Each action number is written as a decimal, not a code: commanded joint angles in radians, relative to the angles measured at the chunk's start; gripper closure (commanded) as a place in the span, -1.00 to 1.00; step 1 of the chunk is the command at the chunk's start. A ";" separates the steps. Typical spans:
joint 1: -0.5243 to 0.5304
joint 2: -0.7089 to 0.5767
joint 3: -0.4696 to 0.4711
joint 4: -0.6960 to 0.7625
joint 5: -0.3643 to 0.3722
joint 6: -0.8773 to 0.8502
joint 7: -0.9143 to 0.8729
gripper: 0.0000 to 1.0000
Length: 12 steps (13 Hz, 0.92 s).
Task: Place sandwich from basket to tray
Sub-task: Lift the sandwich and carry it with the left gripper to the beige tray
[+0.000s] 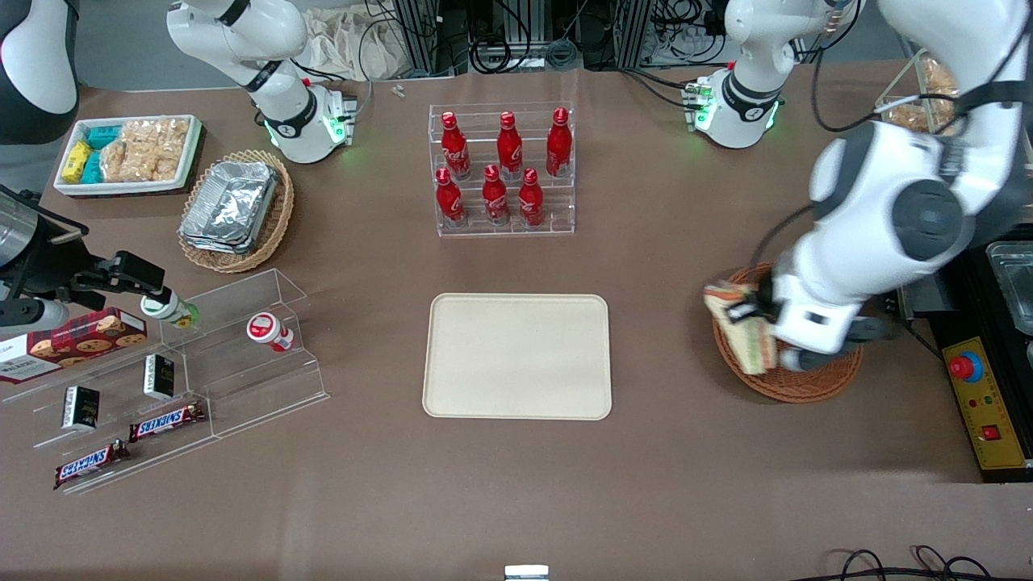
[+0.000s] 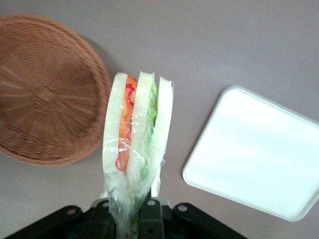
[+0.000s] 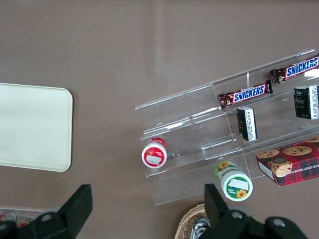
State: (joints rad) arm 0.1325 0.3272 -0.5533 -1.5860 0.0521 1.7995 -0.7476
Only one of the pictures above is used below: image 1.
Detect clear acrylic bottle rack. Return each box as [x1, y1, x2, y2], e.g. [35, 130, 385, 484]
[429, 102, 576, 238]

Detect oval tan wicker basket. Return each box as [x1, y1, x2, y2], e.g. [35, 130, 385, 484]
[178, 149, 295, 274]

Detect Snickers chocolate bar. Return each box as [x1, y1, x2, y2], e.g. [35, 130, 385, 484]
[129, 401, 207, 443]
[54, 440, 130, 490]

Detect clear acrylic stepped shelf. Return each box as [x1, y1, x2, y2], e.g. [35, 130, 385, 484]
[0, 268, 330, 495]

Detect grey metal bracket plate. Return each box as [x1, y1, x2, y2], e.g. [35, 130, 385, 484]
[897, 286, 942, 320]

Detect white rectangular snack tray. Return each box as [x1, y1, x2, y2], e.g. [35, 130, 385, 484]
[53, 115, 203, 197]

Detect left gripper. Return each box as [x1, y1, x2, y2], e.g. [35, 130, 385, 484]
[726, 274, 893, 372]

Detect red plaid cookie box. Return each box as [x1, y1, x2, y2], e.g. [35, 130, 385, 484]
[0, 307, 148, 384]

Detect beige rectangular tray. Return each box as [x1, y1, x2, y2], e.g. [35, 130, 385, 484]
[422, 293, 613, 421]

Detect red cola bottle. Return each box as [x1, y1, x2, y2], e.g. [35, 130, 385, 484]
[436, 167, 466, 228]
[440, 111, 472, 182]
[483, 164, 511, 227]
[496, 111, 523, 182]
[518, 168, 545, 228]
[546, 107, 573, 178]

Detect small black box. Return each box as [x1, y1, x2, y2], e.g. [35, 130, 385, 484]
[61, 386, 101, 431]
[144, 354, 175, 401]

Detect clear bag of crackers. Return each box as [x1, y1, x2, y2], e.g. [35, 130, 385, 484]
[100, 119, 191, 183]

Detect rice cracker bag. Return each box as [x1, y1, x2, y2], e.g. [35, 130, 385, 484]
[924, 58, 961, 96]
[888, 107, 937, 132]

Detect clear plastic container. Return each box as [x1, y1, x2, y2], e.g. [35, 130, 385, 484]
[985, 240, 1033, 334]

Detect yellow control box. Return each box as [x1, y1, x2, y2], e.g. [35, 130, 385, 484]
[940, 336, 1033, 471]

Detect triangular sandwich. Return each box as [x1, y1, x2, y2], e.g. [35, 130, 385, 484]
[703, 280, 780, 377]

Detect black power cable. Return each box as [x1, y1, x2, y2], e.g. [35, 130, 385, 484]
[882, 293, 947, 357]

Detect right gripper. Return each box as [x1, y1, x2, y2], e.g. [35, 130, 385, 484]
[0, 211, 166, 333]

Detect white wire rack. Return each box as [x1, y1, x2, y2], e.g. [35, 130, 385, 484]
[876, 47, 969, 136]

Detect green capped small bottle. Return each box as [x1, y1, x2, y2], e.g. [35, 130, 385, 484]
[140, 289, 199, 329]

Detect red white yogurt bottle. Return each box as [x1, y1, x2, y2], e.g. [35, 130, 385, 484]
[246, 312, 295, 353]

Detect silver foil container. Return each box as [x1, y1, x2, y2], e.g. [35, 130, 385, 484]
[181, 161, 279, 255]

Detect black floor cables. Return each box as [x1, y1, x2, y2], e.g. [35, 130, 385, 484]
[807, 546, 997, 581]

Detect round brown wicker basket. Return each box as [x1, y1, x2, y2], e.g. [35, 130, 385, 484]
[712, 262, 864, 404]

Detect black equipment base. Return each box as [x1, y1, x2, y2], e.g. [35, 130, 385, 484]
[928, 234, 1033, 485]

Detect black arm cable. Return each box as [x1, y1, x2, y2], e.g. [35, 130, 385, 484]
[757, 202, 816, 267]

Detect black base cable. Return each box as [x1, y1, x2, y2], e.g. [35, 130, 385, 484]
[620, 67, 703, 110]

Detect beige cloth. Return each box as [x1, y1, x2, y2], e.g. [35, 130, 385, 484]
[303, 6, 408, 82]

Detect yellow snack pack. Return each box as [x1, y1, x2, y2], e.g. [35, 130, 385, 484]
[62, 139, 94, 186]

